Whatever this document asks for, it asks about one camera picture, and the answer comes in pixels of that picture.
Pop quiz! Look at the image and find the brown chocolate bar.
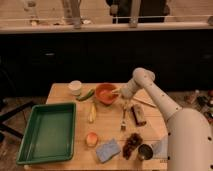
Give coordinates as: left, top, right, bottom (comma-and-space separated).
131, 104, 146, 126

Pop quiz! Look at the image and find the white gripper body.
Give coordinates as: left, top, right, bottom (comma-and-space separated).
120, 79, 140, 99

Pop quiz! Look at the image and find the green vegetable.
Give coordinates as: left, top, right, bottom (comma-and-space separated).
76, 89, 95, 101

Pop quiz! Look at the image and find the dark grape bunch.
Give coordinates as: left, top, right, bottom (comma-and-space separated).
123, 133, 143, 160

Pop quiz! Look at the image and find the yellow banana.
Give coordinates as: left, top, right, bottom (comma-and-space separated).
88, 103, 97, 123

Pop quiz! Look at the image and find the wooden chopping board piece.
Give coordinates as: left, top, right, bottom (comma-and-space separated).
133, 90, 155, 107

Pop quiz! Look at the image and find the grey cloth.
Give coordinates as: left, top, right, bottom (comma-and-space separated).
151, 136, 168, 159

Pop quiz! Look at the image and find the metal cup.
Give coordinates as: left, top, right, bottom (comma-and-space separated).
138, 144, 153, 161

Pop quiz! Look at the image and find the wooden table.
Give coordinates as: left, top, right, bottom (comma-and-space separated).
24, 83, 167, 171

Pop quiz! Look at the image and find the red yellow apple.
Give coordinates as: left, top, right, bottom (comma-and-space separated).
86, 132, 98, 147

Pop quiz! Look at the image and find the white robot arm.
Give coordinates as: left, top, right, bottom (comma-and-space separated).
113, 68, 213, 171

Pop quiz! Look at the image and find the white cup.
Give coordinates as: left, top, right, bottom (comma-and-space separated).
68, 80, 82, 96

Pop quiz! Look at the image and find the green plastic tray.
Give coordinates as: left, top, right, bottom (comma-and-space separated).
16, 103, 76, 165

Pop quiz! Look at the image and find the orange bowl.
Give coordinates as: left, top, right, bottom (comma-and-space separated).
95, 83, 118, 105

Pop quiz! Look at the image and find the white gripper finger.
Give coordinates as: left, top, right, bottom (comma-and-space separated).
111, 88, 120, 94

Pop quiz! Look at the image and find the metal fork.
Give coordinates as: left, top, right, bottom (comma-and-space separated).
121, 106, 126, 131

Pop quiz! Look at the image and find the blue sponge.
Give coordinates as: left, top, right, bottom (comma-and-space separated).
96, 139, 121, 163

